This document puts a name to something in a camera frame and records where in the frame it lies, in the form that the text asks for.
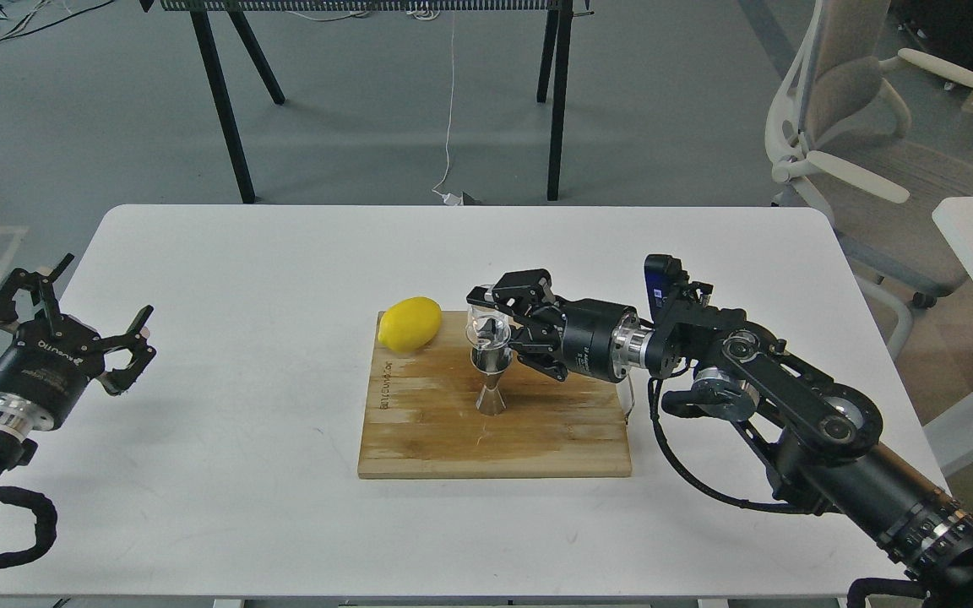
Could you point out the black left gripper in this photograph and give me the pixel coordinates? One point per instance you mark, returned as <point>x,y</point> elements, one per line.
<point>49,366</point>

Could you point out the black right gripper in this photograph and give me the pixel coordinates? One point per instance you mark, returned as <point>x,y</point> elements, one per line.
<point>598,339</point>

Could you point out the steel double jigger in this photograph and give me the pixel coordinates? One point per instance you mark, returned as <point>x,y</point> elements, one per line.
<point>491,363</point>

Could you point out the clear glass measuring cup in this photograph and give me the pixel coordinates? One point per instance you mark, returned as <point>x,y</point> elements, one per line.
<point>486,327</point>

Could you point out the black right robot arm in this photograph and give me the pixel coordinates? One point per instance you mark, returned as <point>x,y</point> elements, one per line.
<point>818,439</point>

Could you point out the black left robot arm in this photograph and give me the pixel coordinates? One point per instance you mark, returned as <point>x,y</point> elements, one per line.
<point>17,449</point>

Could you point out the yellow lemon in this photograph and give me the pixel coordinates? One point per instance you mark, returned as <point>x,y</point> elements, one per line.
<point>410,324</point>

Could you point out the wooden cutting board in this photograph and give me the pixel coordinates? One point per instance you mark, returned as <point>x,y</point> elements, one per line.
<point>421,420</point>

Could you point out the white office chair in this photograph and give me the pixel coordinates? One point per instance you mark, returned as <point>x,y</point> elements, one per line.
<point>836,139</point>

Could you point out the black metal table frame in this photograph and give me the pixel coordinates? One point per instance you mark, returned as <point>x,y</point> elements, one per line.
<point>306,94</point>

